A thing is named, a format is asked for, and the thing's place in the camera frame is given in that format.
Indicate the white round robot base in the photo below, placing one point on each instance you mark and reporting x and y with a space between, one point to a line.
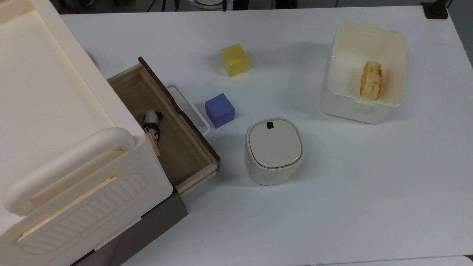
208 3

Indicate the purple foam cube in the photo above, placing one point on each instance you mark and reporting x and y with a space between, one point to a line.
219 110

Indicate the cream round lidded canister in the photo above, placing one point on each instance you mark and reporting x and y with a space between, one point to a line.
274 149

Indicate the yellow foam cube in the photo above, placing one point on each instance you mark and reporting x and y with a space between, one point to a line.
234 60

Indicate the orange-brown tag on storage box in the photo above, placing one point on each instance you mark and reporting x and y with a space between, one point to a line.
153 143

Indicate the black and white panda toy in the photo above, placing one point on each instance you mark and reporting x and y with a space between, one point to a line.
151 123

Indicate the dark brown wooden cabinet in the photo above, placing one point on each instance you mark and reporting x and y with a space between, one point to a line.
155 218

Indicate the orange toasted bread slice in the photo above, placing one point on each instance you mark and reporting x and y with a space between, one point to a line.
371 80

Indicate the translucent white plastic container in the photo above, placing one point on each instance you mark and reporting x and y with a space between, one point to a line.
354 48

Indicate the cream plastic storage box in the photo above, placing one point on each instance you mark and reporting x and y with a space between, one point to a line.
55 111

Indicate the black table clamp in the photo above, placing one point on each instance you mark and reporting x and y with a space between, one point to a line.
435 10

